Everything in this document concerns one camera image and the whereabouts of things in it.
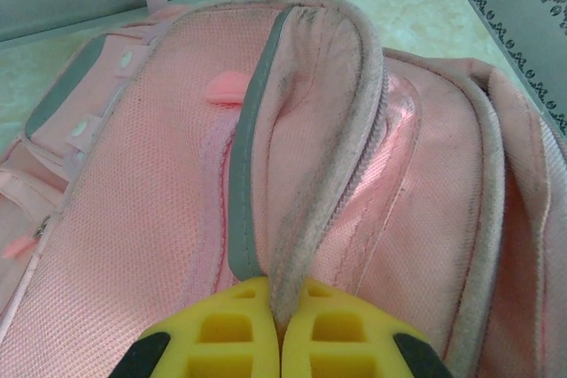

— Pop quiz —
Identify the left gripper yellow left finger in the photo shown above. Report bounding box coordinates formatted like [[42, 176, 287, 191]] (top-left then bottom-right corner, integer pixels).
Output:
[[113, 275, 281, 378]]

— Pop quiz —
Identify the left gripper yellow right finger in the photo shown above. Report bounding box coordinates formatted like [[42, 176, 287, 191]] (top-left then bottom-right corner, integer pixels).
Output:
[[283, 278, 453, 378]]

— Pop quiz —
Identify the pink backpack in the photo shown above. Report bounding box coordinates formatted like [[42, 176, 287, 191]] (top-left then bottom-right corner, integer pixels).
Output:
[[0, 0, 567, 378]]

